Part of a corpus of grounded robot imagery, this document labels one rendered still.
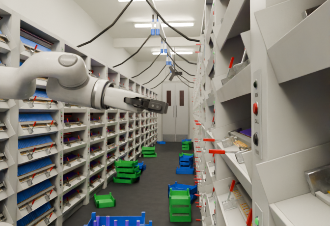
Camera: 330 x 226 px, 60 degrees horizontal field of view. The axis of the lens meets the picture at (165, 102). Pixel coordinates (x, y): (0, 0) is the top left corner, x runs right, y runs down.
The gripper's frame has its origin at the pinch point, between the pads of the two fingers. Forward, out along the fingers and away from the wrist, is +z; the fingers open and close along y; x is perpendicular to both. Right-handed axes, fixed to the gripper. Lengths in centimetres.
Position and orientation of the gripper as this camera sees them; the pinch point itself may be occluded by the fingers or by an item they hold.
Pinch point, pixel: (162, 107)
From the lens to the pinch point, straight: 76.7
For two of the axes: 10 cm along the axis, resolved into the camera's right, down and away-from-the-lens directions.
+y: -0.9, -0.4, -10.0
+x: 2.1, -9.8, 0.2
